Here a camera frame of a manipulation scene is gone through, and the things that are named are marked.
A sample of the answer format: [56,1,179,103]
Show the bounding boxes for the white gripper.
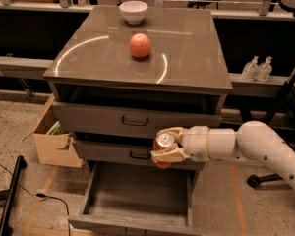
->
[150,126,209,163]

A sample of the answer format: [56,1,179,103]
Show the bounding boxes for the red coke can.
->
[152,133,175,169]

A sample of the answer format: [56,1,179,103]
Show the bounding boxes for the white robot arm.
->
[150,121,295,191]

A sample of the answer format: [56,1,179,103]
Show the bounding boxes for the grey top drawer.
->
[52,102,221,140]

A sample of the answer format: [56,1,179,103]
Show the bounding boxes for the grey middle drawer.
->
[71,139,208,172]

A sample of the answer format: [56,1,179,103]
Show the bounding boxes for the grey drawer cabinet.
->
[42,5,234,182]

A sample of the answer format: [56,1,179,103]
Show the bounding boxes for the grey open bottom drawer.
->
[69,162,201,236]

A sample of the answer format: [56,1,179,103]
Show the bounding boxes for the left clear sanitizer bottle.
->
[242,56,259,81]

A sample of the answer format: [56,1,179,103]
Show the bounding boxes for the red apple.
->
[129,33,151,58]

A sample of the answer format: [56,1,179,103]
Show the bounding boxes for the black office chair base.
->
[247,67,295,188]

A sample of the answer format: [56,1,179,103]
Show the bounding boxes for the cardboard box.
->
[24,95,83,168]

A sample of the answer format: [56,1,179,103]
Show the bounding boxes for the white bowl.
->
[119,1,148,25]

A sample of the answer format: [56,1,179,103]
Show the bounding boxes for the black floor stand leg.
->
[0,155,27,236]

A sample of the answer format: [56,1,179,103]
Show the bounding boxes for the black floor cable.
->
[0,155,72,236]

